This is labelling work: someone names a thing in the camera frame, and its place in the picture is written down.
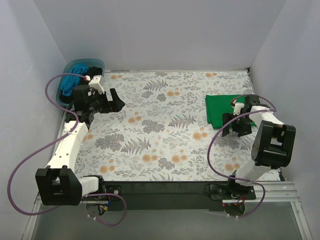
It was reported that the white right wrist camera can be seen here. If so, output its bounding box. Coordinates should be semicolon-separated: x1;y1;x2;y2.
231;99;245;116

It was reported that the blue t shirt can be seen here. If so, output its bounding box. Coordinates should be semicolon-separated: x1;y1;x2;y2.
60;63;89;97

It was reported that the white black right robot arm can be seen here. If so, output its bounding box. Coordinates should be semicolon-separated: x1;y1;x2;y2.
222;94;296;199

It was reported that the floral patterned table mat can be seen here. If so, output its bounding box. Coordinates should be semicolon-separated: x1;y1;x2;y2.
74;71;255;181

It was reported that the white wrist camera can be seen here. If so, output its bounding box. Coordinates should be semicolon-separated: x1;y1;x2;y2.
231;99;245;116
88;75;105;95

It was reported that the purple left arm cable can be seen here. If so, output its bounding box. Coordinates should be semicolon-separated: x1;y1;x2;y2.
6;73;128;227

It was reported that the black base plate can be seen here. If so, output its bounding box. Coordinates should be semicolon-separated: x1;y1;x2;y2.
77;181;256;213

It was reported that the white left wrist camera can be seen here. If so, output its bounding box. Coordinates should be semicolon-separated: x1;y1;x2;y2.
88;75;105;95

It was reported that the black t shirt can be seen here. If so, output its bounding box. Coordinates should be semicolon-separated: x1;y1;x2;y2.
59;66;103;104

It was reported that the teal plastic laundry bin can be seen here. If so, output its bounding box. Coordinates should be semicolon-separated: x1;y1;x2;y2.
56;58;105;107

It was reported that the green t shirt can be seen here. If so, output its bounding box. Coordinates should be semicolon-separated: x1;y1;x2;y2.
204;94;258;130

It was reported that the aluminium mounting rail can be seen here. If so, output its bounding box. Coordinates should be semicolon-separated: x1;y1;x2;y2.
34;181;301;205

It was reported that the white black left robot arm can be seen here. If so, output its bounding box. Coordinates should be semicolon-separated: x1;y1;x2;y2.
35;85;125;206

